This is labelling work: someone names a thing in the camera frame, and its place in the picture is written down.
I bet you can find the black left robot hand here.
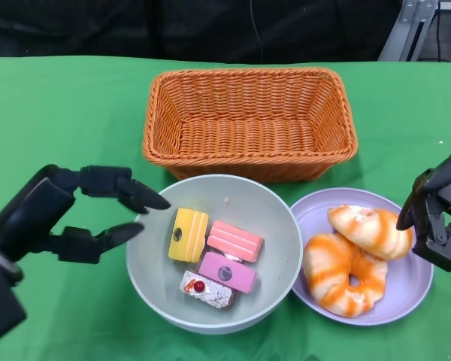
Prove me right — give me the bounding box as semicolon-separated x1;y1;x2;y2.
0;163;173;265

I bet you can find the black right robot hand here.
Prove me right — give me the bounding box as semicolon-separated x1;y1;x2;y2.
395;140;451;275

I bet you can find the orange striped bread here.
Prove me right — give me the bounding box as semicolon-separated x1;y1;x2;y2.
303;232;389;318
327;204;414;262

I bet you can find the grey-green bowl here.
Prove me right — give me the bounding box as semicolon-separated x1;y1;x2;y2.
125;173;303;335

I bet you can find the light purple plate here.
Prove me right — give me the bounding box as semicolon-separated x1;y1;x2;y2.
288;187;436;325

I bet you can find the yellow cake block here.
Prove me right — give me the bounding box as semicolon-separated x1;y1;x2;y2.
167;207;210;264

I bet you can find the chocolate cake with cherry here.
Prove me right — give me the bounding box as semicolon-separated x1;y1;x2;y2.
177;268;238;311

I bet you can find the purple cake with dark dot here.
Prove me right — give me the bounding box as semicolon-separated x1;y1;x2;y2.
198;250;258;295

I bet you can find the pink striped cake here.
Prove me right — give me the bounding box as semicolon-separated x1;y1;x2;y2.
205;220;265;264

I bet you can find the orange wicker basket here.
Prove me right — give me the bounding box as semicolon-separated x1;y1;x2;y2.
141;67;359;184

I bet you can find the green tablecloth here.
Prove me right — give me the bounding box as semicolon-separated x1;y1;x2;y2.
0;55;451;361

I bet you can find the black backdrop cloth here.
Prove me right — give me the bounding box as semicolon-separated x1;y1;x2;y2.
0;0;404;65

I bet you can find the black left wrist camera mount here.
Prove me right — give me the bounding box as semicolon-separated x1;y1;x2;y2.
0;280;28;346

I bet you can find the aluminium frame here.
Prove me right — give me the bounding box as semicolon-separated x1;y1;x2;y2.
377;0;441;62

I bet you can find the black hanging cable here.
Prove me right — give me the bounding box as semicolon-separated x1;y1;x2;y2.
249;0;267;63

